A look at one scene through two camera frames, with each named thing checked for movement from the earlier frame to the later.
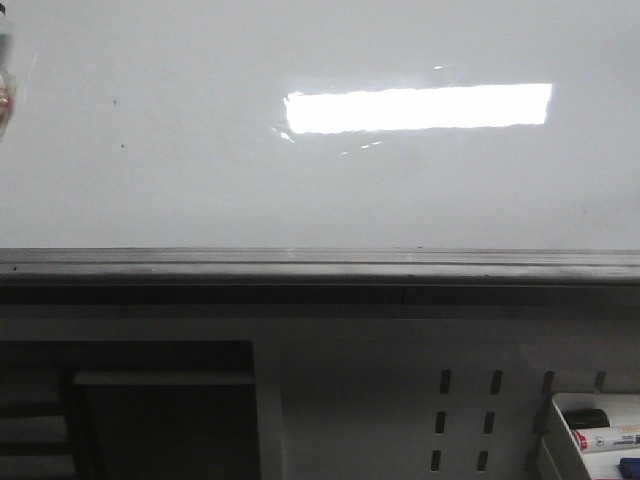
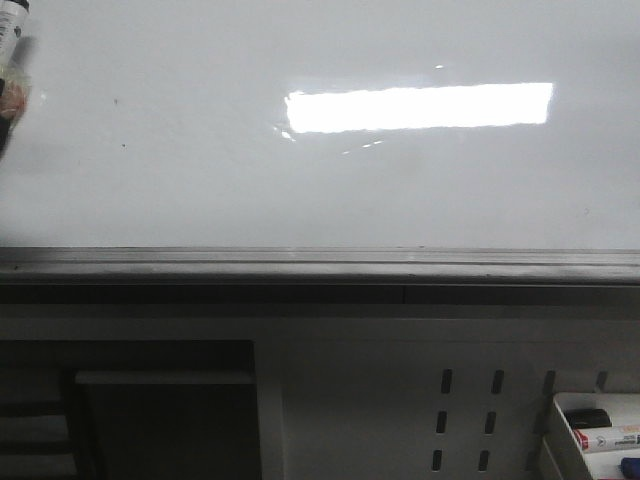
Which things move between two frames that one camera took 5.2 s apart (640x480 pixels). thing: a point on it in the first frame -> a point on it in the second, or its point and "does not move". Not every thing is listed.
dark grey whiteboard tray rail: x=319 y=277 does not move
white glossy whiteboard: x=323 y=125 does not move
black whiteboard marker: x=7 y=83 -> x=14 y=22
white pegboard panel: x=425 y=399 does not move
